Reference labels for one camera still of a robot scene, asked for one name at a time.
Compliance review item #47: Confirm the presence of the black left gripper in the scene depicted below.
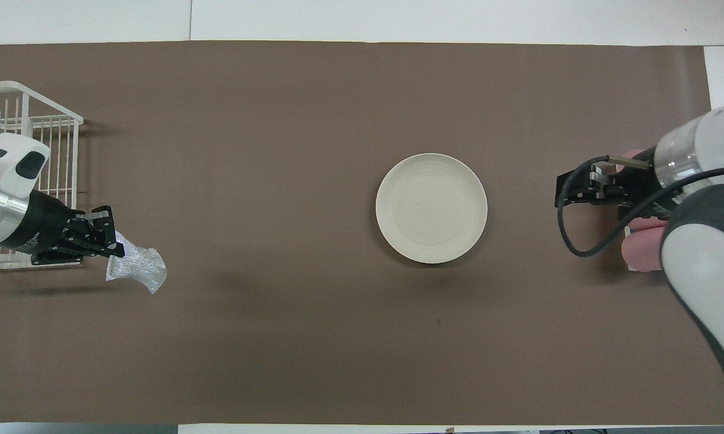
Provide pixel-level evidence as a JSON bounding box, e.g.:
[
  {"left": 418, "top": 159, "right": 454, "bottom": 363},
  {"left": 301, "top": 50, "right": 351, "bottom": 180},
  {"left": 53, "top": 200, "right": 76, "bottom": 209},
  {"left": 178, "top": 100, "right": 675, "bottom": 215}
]
[{"left": 12, "top": 190, "right": 125, "bottom": 266}]

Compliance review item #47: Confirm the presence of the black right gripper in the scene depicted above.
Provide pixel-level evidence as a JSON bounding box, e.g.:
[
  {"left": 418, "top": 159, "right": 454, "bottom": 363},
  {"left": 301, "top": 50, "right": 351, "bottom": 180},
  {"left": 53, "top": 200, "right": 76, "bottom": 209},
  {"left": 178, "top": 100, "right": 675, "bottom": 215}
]
[{"left": 556, "top": 163, "right": 679, "bottom": 221}]

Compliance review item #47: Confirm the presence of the silver mesh sponge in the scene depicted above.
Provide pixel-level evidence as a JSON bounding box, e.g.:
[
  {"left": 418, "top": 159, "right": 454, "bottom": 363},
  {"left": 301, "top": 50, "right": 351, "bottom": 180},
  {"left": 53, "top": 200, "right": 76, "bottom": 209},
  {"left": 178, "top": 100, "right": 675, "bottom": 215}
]
[{"left": 105, "top": 231, "right": 168, "bottom": 295}]

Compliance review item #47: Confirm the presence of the cream round plate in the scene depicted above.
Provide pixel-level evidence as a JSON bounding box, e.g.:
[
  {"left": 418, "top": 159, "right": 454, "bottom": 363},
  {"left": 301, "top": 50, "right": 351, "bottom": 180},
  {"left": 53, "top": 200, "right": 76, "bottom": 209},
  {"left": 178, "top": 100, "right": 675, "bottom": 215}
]
[{"left": 376, "top": 153, "right": 488, "bottom": 264}]

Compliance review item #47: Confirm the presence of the brown table mat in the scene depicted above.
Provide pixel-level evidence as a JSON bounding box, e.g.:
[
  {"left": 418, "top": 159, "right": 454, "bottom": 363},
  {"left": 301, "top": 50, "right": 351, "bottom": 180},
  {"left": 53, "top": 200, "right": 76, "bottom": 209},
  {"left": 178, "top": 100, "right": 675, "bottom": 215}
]
[{"left": 0, "top": 40, "right": 724, "bottom": 426}]

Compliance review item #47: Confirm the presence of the white wire dish rack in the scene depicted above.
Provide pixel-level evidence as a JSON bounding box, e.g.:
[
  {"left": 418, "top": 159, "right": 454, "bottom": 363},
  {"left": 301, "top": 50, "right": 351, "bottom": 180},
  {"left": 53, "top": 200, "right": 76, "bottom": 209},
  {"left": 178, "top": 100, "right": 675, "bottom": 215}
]
[{"left": 0, "top": 81, "right": 84, "bottom": 269}]

